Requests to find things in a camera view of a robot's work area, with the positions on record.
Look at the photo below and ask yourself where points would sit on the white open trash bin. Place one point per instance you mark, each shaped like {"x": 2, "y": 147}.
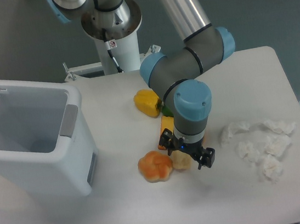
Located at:
{"x": 46, "y": 146}

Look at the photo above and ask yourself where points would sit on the green bell pepper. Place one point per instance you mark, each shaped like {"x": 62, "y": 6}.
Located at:
{"x": 166, "y": 111}

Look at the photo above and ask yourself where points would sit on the crumpled white tissue left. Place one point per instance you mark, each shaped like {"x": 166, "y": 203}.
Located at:
{"x": 247, "y": 150}

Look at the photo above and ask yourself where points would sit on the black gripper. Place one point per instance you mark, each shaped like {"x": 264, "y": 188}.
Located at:
{"x": 204, "y": 156}

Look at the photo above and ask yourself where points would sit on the crumpled white tissue bottom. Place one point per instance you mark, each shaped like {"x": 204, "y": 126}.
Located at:
{"x": 269, "y": 169}

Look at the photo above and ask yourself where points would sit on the pale rectangular bread roll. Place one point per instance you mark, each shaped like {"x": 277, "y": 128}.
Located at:
{"x": 181, "y": 160}

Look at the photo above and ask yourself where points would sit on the yellow bell pepper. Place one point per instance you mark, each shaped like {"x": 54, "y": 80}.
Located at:
{"x": 148, "y": 102}

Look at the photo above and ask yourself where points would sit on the round knotted orange bun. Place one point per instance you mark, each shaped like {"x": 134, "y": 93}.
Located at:
{"x": 155, "y": 166}

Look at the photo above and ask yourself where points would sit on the crumpled white tissue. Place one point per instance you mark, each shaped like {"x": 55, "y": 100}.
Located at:
{"x": 276, "y": 145}
{"x": 247, "y": 150}
{"x": 269, "y": 169}
{"x": 279, "y": 126}

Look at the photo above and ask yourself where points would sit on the crumpled white tissue upper right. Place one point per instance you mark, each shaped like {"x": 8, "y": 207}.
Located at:
{"x": 279, "y": 126}

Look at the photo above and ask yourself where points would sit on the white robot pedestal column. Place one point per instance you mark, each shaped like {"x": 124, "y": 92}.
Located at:
{"x": 115, "y": 36}

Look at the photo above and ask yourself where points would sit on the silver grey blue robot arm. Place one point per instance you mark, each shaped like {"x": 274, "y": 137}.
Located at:
{"x": 173, "y": 79}

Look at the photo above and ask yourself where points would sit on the orange toast bread slice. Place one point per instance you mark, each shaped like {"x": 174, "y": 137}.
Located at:
{"x": 167, "y": 123}

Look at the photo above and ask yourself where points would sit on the crumpled white tissue middle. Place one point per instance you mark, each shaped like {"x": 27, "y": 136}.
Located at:
{"x": 276, "y": 145}

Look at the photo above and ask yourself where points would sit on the white metal base frame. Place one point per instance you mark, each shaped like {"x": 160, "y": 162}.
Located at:
{"x": 96, "y": 69}

